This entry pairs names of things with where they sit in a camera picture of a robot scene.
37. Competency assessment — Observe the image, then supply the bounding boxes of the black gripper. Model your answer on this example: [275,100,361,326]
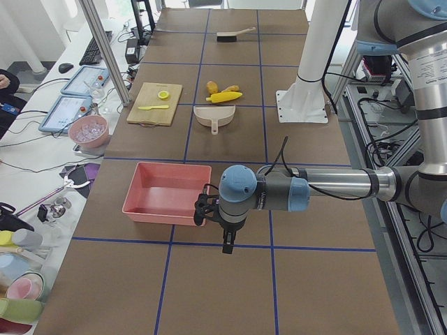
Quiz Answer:
[193,184,244,254]

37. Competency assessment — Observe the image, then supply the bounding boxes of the beige plastic dustpan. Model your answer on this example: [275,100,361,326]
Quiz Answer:
[193,105,235,135]

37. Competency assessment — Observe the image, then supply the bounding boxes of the yellow toy corn cob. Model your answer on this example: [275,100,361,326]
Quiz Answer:
[206,91,243,103]

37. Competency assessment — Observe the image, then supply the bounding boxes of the tan toy ginger root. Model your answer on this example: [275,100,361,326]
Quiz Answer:
[221,85,240,93]

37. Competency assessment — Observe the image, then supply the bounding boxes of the brown toy potato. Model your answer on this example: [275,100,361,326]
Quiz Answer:
[206,80,219,94]

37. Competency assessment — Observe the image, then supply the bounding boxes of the beige hand brush black bristles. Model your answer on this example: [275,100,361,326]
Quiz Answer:
[216,27,257,43]

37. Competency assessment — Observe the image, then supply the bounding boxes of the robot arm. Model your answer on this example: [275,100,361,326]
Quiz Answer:
[193,1,446,253]

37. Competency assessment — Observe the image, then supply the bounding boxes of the pink plastic bin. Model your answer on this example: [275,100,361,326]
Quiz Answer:
[122,162,212,226]

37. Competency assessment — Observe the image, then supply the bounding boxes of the wooden cutting board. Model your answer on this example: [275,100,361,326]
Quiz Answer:
[126,82,182,126]

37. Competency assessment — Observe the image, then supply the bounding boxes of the yellow plastic toy knife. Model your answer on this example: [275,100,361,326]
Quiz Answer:
[138,105,170,110]

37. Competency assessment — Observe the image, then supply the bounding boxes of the yellow toy lemon slices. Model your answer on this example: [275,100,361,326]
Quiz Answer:
[157,90,170,100]

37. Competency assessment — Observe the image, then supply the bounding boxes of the pink bowl with ice cubes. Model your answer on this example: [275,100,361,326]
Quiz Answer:
[68,115,109,149]

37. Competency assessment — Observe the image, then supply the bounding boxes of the blue framed tablet lower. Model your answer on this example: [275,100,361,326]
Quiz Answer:
[38,95,92,133]

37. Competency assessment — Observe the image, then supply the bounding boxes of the blue framed tablet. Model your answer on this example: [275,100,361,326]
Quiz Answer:
[60,65,109,96]
[38,95,92,133]

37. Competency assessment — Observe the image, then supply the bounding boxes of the black power adapter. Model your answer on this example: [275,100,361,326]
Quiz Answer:
[125,38,140,64]

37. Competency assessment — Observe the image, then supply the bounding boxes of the blue framed tablet upper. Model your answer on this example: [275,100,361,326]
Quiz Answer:
[60,65,109,96]

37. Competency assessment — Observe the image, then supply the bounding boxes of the black monitor stand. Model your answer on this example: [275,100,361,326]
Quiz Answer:
[130,0,156,46]

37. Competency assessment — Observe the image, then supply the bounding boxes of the stacked pastel cups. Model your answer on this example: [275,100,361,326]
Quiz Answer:
[1,229,45,334]

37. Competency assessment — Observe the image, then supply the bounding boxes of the black computer keyboard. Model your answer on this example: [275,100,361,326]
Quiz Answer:
[79,38,103,66]

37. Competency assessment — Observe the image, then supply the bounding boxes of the black computer mouse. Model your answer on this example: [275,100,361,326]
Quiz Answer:
[58,63,74,74]

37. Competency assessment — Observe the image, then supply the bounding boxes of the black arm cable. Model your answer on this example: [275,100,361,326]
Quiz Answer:
[258,135,378,202]

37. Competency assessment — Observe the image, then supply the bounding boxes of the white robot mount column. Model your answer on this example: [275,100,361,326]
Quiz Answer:
[276,0,351,124]

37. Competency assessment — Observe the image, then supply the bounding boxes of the aluminium frame post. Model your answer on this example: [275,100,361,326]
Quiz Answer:
[79,0,131,107]

